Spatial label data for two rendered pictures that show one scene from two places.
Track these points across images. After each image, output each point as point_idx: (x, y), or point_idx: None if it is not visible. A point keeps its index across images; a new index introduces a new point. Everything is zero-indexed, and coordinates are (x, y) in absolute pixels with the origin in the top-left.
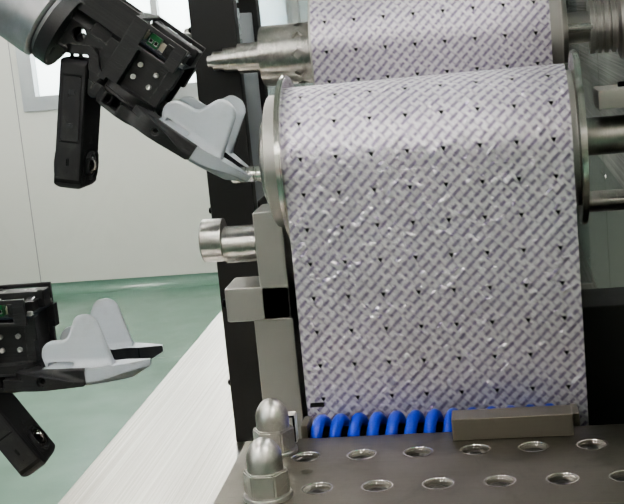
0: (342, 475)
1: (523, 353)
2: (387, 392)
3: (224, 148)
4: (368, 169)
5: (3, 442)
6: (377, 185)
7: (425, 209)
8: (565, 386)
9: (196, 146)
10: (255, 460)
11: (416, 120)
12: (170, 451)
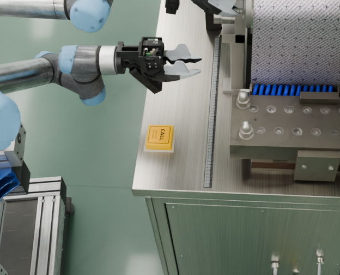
0: (267, 123)
1: (325, 71)
2: (278, 78)
3: (230, 9)
4: (283, 23)
5: (149, 87)
6: (286, 28)
7: (301, 35)
8: (337, 79)
9: (221, 11)
10: (244, 130)
11: (303, 9)
12: (182, 34)
